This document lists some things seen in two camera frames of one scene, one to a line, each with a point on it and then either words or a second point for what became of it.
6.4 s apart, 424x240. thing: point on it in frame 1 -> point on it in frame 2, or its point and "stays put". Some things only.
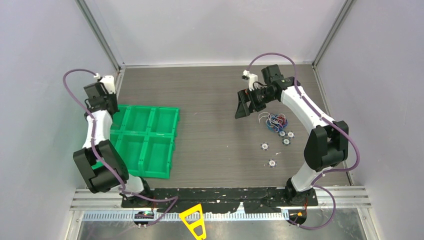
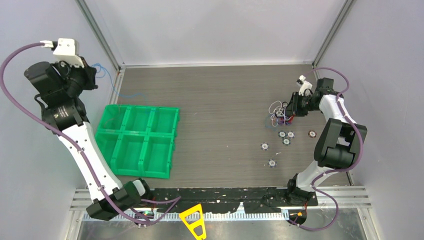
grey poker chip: [281, 134] stays put
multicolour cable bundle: [274, 122] -> [278, 116]
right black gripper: [244, 96] -> [293, 106]
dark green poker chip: [286, 141] stays put
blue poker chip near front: [272, 163] stays put
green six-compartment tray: [145, 137] stays put
